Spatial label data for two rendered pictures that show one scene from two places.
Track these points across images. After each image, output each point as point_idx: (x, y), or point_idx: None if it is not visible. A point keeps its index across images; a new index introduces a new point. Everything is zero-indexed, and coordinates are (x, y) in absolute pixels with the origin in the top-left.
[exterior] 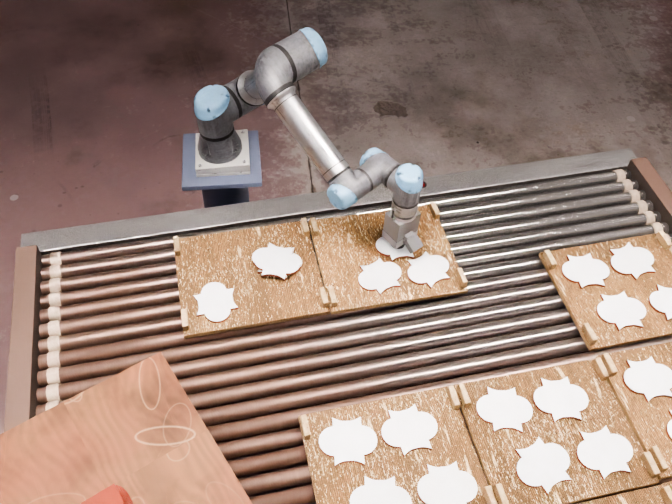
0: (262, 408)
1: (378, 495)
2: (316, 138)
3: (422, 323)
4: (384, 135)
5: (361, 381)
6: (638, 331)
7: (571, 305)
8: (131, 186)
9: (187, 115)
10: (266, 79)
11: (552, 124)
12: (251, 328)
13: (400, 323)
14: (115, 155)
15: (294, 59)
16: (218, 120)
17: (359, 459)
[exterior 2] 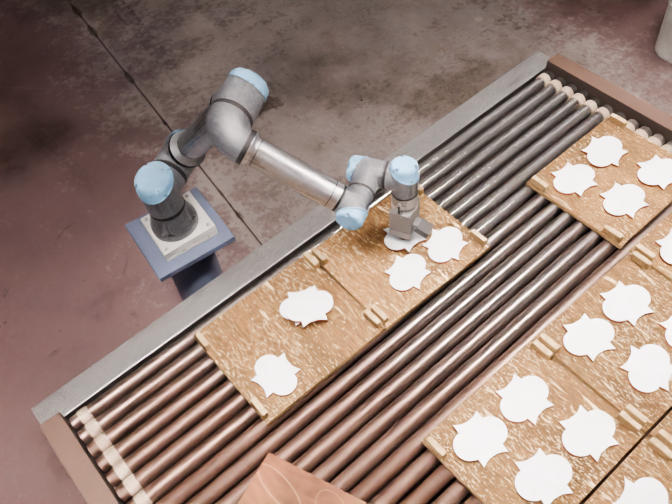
0: (383, 451)
1: (537, 472)
2: (304, 173)
3: (470, 296)
4: (274, 132)
5: (453, 378)
6: (647, 211)
7: (581, 216)
8: (56, 297)
9: (70, 199)
10: (230, 138)
11: (416, 53)
12: (323, 382)
13: (451, 306)
14: (20, 274)
15: (245, 106)
16: (170, 197)
17: (501, 449)
